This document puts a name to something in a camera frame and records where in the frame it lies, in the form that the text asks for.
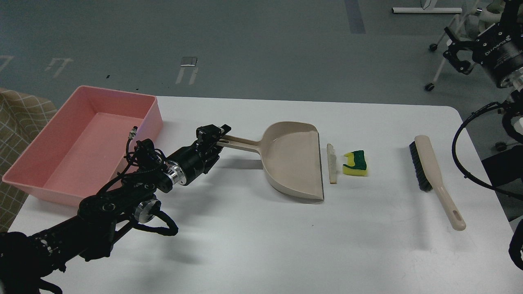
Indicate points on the white desk leg base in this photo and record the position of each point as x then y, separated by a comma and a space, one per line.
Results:
427, 7

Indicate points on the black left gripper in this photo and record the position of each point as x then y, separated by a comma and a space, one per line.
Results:
195, 160

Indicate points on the yellow green sponge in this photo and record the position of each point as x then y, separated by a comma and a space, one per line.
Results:
356, 164

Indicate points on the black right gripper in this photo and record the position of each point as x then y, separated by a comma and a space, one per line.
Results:
498, 49

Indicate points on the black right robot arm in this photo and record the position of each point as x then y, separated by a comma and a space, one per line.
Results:
506, 166

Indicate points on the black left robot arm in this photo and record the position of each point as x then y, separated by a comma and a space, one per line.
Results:
126, 202

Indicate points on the grey floor plate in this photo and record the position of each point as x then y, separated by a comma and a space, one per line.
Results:
188, 61

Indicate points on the white office chair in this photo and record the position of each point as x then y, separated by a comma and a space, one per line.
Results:
485, 16

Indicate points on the pink plastic bin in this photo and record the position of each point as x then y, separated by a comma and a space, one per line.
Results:
84, 144

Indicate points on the beige plastic dustpan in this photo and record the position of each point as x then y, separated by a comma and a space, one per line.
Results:
291, 156

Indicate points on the beige hand brush black bristles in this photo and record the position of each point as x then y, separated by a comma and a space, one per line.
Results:
429, 178

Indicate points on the beige checkered cloth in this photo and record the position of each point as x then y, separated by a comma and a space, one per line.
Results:
22, 118

